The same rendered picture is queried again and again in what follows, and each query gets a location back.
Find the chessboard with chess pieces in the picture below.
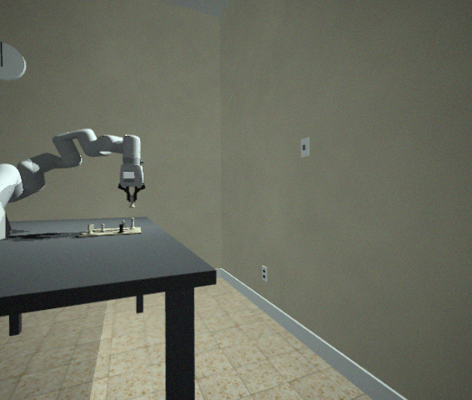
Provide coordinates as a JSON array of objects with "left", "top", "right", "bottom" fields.
[{"left": 78, "top": 227, "right": 141, "bottom": 238}]

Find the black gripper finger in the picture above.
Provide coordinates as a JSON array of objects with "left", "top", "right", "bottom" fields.
[
  {"left": 118, "top": 183, "right": 130, "bottom": 202},
  {"left": 133, "top": 185, "right": 145, "bottom": 202}
]

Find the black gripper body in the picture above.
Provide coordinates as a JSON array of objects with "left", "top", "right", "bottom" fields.
[{"left": 120, "top": 163, "right": 143, "bottom": 187}]

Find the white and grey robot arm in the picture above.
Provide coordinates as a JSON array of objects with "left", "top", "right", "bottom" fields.
[{"left": 0, "top": 129, "right": 143, "bottom": 208}]

